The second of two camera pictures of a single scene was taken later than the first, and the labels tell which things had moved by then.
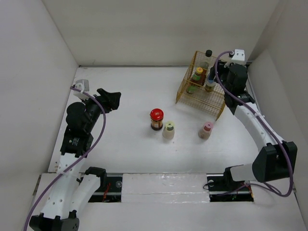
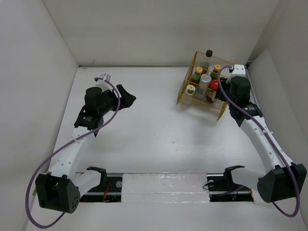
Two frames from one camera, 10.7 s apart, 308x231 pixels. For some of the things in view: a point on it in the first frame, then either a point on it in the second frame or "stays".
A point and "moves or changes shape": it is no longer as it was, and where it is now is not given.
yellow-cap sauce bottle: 194,83 stays
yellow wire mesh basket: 197,92 stays
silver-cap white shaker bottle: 210,84 moves or changes shape
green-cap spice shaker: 168,132 → 189,92
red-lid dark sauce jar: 156,116 → 211,93
